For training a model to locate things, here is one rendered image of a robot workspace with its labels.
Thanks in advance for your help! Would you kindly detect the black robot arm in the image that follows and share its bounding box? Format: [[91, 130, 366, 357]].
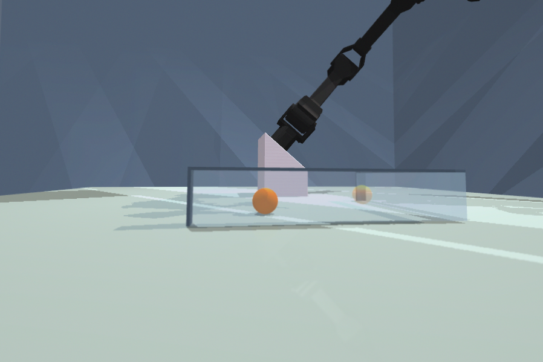
[[271, 0, 425, 151]]

